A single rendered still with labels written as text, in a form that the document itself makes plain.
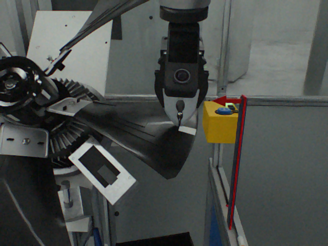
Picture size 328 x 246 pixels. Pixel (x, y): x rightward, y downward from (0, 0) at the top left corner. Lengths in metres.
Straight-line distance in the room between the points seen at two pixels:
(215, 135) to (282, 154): 0.72
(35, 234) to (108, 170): 0.18
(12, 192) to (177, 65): 0.37
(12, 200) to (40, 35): 0.60
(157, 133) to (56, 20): 0.64
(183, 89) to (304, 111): 1.12
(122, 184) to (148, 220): 1.07
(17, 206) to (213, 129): 0.53
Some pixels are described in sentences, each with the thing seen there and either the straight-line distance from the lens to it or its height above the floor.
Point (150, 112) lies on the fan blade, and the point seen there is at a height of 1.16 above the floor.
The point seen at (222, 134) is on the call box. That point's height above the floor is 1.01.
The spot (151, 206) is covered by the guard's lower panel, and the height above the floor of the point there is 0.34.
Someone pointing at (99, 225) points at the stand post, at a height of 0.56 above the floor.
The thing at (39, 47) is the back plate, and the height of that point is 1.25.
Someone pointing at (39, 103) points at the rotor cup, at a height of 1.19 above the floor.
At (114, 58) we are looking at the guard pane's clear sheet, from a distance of 1.28.
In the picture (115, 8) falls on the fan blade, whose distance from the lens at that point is 0.63.
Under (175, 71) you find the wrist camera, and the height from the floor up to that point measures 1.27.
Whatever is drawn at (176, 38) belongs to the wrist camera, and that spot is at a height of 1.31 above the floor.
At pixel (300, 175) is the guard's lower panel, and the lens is 1.58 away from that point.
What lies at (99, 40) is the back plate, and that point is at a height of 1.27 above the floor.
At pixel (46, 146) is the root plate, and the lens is 0.60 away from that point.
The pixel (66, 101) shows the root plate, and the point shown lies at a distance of 0.59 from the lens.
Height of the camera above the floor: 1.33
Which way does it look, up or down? 21 degrees down
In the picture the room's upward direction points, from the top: straight up
